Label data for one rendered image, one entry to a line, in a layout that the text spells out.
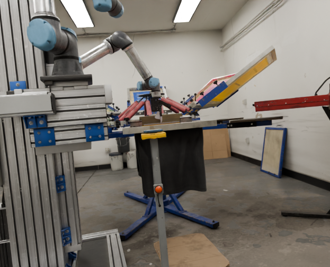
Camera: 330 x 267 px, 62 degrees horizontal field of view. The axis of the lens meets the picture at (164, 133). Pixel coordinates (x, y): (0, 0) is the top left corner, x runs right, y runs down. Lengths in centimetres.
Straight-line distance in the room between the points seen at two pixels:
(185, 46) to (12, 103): 573
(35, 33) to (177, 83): 540
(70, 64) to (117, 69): 515
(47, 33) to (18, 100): 30
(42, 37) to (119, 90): 521
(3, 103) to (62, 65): 31
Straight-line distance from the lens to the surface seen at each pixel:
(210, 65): 677
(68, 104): 137
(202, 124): 172
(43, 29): 131
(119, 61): 655
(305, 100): 258
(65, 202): 167
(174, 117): 229
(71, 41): 142
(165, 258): 167
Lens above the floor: 102
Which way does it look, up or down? 3 degrees down
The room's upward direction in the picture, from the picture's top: 5 degrees counter-clockwise
